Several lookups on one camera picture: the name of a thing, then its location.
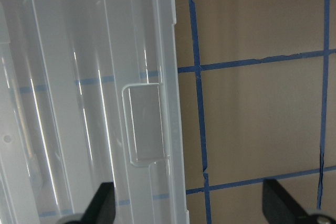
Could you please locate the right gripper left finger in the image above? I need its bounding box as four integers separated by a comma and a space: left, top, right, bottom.
76, 182, 116, 224

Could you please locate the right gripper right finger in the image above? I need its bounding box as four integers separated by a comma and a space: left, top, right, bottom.
262, 179, 318, 224

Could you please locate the clear plastic box lid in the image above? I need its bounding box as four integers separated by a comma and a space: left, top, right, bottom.
1, 0, 190, 223

